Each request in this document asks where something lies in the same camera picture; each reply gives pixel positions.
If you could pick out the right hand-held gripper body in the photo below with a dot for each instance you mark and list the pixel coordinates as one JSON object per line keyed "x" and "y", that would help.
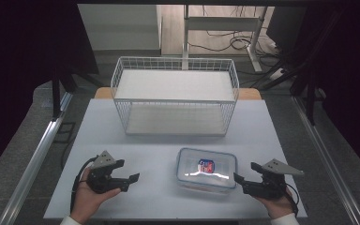
{"x": 270, "y": 184}

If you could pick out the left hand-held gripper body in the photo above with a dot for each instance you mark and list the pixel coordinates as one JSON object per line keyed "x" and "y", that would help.
{"x": 99, "y": 182}

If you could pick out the clear plastic container blue-rimmed lid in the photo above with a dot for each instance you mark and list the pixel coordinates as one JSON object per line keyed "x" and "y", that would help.
{"x": 206, "y": 170}

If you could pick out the person's left hand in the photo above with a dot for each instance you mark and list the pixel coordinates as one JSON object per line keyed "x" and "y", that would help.
{"x": 86, "y": 201}

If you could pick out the person's right hand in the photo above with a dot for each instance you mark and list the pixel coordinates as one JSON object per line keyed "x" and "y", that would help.
{"x": 278, "y": 206}

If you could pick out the wooden board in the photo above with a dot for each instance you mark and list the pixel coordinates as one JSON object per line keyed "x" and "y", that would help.
{"x": 102, "y": 93}

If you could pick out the black metal stand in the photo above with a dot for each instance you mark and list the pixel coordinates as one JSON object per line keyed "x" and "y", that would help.
{"x": 56, "y": 90}
{"x": 310, "y": 97}

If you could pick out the white power strip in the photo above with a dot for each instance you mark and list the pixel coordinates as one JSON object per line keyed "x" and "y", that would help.
{"x": 276, "y": 74}

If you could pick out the black curtain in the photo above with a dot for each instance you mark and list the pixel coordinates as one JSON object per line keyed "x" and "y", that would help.
{"x": 350, "y": 78}
{"x": 15, "y": 62}

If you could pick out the white cabinet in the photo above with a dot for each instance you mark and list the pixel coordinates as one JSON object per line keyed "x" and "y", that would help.
{"x": 122, "y": 28}

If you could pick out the aluminium rail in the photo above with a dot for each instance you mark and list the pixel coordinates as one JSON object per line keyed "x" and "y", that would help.
{"x": 325, "y": 156}
{"x": 40, "y": 146}

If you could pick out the white desk frame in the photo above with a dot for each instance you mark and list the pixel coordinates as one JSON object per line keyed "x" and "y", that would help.
{"x": 222, "y": 23}

